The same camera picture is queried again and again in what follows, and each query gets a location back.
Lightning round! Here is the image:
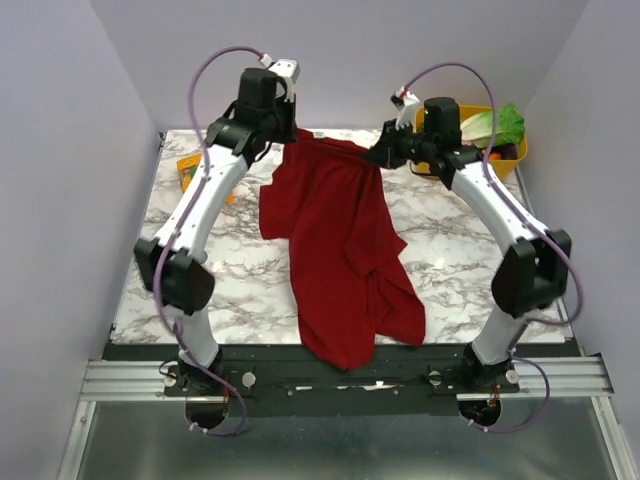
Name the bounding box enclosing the red t-shirt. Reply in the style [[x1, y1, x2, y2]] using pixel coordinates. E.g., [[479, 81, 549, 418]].
[[259, 130, 426, 370]]

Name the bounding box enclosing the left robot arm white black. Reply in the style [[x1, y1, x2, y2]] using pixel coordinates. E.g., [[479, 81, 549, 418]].
[[134, 59, 299, 395]]

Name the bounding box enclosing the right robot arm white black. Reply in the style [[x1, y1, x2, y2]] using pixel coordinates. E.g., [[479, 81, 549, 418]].
[[364, 91, 571, 392]]

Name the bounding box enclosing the orange snack packet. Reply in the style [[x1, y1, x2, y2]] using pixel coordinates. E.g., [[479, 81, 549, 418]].
[[175, 154, 236, 204]]

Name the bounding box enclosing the yellow plastic bin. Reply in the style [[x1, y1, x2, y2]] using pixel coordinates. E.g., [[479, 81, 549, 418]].
[[414, 103, 529, 179]]

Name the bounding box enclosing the toy lettuce head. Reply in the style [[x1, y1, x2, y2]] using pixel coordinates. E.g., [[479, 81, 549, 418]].
[[460, 103, 526, 149]]

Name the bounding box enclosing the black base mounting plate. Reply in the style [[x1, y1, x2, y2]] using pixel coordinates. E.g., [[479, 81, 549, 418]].
[[102, 342, 586, 419]]

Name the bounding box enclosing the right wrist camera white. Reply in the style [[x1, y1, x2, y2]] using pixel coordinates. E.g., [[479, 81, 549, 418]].
[[391, 87, 421, 130]]

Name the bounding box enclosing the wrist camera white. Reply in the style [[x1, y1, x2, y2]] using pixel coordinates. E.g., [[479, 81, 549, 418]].
[[391, 87, 421, 130], [259, 53, 300, 102]]

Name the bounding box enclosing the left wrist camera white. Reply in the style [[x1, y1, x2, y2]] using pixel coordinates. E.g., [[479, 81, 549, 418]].
[[259, 53, 300, 102]]

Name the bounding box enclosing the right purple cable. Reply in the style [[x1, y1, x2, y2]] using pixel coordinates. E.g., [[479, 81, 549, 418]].
[[399, 62, 585, 434]]

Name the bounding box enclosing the purple cable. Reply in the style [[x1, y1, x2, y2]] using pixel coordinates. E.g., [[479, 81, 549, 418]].
[[152, 45, 271, 437], [399, 62, 585, 434]]

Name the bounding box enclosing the aluminium rail frame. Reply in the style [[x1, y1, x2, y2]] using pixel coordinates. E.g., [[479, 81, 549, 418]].
[[59, 342, 633, 479]]

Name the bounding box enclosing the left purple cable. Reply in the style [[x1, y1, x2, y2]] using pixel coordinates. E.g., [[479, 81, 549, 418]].
[[152, 45, 271, 437]]

